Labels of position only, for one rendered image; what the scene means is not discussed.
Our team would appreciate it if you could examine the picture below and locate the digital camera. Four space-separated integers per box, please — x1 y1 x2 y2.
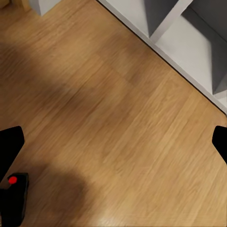
0 173 29 227

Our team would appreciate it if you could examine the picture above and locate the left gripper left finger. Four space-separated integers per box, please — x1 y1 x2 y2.
0 126 25 182

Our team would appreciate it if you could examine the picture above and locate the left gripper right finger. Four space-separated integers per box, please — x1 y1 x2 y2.
212 126 227 164

